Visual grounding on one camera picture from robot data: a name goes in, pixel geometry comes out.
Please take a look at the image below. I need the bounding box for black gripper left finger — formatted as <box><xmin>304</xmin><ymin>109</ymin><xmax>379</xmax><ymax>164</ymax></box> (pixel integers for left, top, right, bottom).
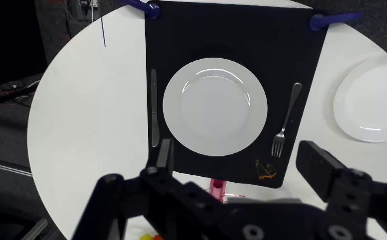
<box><xmin>141</xmin><ymin>138</ymin><xmax>174</xmax><ymax>176</ymax></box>

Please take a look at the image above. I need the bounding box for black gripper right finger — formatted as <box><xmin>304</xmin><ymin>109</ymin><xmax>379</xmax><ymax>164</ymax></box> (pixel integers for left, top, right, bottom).
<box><xmin>295</xmin><ymin>140</ymin><xmax>371</xmax><ymax>202</ymax></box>

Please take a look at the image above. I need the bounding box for small white plate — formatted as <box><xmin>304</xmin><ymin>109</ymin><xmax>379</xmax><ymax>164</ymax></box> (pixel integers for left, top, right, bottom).
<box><xmin>332</xmin><ymin>53</ymin><xmax>387</xmax><ymax>142</ymax></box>

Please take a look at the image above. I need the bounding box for large white plate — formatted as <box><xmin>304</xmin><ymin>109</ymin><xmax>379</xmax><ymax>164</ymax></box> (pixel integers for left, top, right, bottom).
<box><xmin>162</xmin><ymin>57</ymin><xmax>268</xmax><ymax>157</ymax></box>

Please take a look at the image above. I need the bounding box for silver knife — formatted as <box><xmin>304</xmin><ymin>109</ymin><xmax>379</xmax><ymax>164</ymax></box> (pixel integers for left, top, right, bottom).
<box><xmin>150</xmin><ymin>69</ymin><xmax>159</xmax><ymax>148</ymax></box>

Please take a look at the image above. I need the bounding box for silver fork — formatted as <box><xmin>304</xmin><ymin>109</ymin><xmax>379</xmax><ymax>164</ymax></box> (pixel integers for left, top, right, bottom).
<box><xmin>271</xmin><ymin>82</ymin><xmax>302</xmax><ymax>157</ymax></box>

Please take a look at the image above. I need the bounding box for black placemat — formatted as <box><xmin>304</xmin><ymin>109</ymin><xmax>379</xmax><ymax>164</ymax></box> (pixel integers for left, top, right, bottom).
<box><xmin>145</xmin><ymin>1</ymin><xmax>325</xmax><ymax>188</ymax></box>

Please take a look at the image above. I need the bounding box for blue clamp left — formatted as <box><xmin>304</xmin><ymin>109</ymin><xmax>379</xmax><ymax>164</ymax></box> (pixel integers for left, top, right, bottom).
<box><xmin>119</xmin><ymin>0</ymin><xmax>161</xmax><ymax>18</ymax></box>

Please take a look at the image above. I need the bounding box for blue clamp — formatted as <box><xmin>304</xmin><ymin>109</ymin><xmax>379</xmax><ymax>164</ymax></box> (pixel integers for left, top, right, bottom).
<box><xmin>308</xmin><ymin>12</ymin><xmax>363</xmax><ymax>30</ymax></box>
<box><xmin>119</xmin><ymin>0</ymin><xmax>161</xmax><ymax>18</ymax></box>

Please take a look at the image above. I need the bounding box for blue clamp right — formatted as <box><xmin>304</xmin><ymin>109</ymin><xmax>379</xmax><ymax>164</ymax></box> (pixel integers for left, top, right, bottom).
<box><xmin>308</xmin><ymin>12</ymin><xmax>363</xmax><ymax>30</ymax></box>

